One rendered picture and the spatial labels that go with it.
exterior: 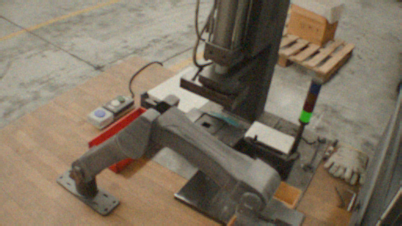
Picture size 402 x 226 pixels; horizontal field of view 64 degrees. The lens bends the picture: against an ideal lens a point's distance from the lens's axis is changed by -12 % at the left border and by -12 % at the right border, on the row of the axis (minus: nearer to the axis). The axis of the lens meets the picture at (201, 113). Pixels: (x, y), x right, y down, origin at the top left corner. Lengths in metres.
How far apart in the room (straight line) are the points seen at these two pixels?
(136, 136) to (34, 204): 0.46
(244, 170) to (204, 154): 0.07
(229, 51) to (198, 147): 0.40
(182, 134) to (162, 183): 0.45
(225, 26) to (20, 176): 0.73
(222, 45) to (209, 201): 0.42
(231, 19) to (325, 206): 0.62
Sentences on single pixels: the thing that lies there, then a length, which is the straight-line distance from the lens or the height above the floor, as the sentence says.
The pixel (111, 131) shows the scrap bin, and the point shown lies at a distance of 1.16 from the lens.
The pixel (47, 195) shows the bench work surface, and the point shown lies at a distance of 1.05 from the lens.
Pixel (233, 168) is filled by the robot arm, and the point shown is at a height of 1.26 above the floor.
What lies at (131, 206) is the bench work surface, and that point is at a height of 0.90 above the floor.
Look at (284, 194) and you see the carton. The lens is 1.06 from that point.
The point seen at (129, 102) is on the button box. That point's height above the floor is 0.93.
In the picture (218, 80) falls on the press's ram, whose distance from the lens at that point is 0.99.
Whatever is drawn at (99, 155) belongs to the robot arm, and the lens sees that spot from 0.83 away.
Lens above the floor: 1.67
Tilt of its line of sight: 35 degrees down
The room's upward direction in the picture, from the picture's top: 8 degrees clockwise
